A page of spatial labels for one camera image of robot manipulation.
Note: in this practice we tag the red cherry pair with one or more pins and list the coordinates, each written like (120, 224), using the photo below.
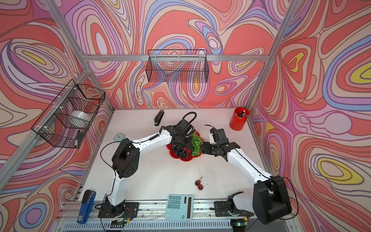
(198, 183)
(187, 151)

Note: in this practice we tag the black fake grape bunch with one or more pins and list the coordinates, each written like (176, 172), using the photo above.
(177, 151)

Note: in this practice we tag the back black wire basket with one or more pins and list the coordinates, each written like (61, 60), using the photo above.
(177, 66)

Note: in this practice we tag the green fake grape bunch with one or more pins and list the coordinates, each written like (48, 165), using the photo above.
(196, 143)

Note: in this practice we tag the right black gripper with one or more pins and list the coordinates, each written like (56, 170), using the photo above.
(206, 148)

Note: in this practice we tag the red flower-shaped fruit bowl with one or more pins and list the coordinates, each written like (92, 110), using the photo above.
(190, 157)

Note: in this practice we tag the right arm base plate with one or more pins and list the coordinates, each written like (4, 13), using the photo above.
(221, 208)

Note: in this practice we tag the black wire basket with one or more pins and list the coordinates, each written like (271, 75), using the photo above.
(177, 66)
(60, 129)

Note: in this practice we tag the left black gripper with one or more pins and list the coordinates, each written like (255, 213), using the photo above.
(189, 145)

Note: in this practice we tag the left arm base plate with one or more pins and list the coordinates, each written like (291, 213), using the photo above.
(130, 210)

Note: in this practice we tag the red pen cup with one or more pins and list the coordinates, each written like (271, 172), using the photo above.
(239, 118)

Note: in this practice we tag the teal desk calculator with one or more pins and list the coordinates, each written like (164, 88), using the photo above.
(179, 207)

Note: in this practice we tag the black stapler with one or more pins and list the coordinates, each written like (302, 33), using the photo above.
(158, 118)

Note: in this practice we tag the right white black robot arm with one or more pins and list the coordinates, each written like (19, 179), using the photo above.
(270, 199)

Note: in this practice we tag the small teal square object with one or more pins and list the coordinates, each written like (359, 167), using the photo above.
(119, 137)

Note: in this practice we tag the left black wire basket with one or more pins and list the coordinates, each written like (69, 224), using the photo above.
(60, 129)

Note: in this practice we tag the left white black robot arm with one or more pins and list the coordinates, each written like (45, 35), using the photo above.
(125, 160)

